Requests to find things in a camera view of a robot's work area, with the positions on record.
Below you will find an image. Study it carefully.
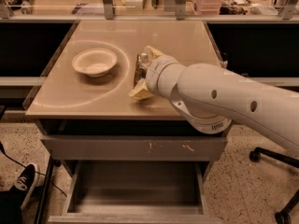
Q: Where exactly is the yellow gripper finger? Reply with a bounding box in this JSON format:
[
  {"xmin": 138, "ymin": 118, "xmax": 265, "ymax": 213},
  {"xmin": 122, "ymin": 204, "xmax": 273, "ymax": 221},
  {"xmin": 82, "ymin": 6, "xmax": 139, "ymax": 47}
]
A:
[
  {"xmin": 143, "ymin": 46, "xmax": 164, "ymax": 60},
  {"xmin": 128, "ymin": 78, "xmax": 153, "ymax": 101}
]

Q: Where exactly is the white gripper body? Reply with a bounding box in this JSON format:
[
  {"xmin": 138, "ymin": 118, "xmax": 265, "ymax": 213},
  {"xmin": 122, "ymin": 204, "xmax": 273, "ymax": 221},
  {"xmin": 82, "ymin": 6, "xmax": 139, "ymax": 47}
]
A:
[{"xmin": 146, "ymin": 55, "xmax": 186, "ymax": 99}]

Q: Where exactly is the orange soda can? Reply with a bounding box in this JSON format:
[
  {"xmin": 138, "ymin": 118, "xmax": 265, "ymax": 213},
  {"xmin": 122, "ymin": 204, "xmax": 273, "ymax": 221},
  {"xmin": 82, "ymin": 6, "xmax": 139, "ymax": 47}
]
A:
[{"xmin": 134, "ymin": 51, "xmax": 150, "ymax": 85}]

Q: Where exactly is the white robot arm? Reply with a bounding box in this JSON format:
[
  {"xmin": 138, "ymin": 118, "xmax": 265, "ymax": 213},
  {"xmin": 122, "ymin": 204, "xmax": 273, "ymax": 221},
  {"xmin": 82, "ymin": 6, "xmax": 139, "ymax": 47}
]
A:
[{"xmin": 130, "ymin": 46, "xmax": 299, "ymax": 154}]

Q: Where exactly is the grey drawer cabinet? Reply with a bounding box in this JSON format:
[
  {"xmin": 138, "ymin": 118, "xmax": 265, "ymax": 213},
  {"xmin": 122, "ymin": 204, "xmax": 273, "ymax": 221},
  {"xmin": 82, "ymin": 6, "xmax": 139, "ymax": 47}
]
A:
[{"xmin": 21, "ymin": 18, "xmax": 246, "ymax": 224}]

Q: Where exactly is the open middle drawer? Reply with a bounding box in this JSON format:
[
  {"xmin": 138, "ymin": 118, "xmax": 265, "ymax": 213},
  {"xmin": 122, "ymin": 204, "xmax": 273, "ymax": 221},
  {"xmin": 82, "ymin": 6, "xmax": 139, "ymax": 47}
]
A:
[{"xmin": 48, "ymin": 161, "xmax": 222, "ymax": 224}]

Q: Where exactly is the white paper bowl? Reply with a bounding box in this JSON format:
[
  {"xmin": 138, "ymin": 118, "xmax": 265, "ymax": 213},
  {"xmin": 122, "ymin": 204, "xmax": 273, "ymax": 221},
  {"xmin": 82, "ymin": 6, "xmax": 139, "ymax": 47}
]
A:
[{"xmin": 72, "ymin": 49, "xmax": 118, "ymax": 77}]

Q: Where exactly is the black sneaker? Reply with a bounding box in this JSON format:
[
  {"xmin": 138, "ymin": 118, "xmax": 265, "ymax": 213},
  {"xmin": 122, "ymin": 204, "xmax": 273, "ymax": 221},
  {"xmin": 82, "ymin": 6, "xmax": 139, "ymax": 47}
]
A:
[{"xmin": 8, "ymin": 163, "xmax": 39, "ymax": 210}]

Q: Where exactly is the black office chair base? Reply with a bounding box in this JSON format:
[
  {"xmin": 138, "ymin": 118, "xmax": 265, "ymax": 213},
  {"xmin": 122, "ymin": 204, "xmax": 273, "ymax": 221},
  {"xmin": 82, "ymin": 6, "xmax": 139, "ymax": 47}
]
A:
[{"xmin": 248, "ymin": 147, "xmax": 299, "ymax": 224}]

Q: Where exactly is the right metal post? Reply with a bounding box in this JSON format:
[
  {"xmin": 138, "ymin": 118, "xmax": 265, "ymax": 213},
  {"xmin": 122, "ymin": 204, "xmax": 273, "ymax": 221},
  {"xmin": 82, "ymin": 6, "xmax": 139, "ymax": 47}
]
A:
[{"xmin": 175, "ymin": 0, "xmax": 186, "ymax": 20}]

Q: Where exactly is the metal post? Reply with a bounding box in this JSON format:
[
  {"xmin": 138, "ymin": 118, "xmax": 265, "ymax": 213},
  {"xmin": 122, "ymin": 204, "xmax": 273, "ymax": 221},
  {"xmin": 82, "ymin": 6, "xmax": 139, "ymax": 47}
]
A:
[
  {"xmin": 103, "ymin": 0, "xmax": 114, "ymax": 20},
  {"xmin": 175, "ymin": 0, "xmax": 186, "ymax": 20}
]

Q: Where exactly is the left metal post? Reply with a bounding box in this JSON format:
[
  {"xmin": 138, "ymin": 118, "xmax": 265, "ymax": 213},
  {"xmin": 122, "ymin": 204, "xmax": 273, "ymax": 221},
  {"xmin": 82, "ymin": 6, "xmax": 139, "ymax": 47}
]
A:
[{"xmin": 103, "ymin": 0, "xmax": 114, "ymax": 20}]

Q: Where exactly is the black floor cable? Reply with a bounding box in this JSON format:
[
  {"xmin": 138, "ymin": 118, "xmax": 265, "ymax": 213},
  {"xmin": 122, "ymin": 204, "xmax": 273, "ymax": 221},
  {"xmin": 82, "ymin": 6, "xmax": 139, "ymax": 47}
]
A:
[{"xmin": 0, "ymin": 139, "xmax": 68, "ymax": 198}]

